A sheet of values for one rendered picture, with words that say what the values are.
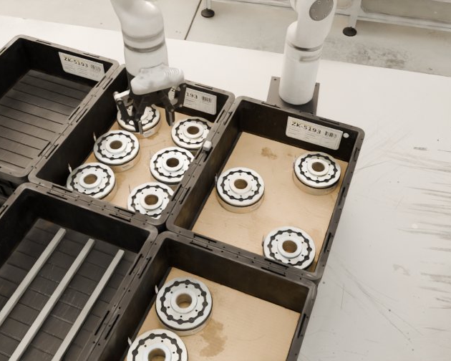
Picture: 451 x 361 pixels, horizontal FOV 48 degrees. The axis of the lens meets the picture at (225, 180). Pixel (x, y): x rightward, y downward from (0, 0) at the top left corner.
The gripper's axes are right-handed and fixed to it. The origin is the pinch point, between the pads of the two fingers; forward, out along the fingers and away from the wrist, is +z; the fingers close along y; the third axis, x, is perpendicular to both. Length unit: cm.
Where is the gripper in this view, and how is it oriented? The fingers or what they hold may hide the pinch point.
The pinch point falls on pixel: (154, 122)
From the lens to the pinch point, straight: 101.9
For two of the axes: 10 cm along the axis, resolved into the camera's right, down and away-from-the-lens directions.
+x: 4.0, 7.2, -5.7
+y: -9.2, 3.0, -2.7
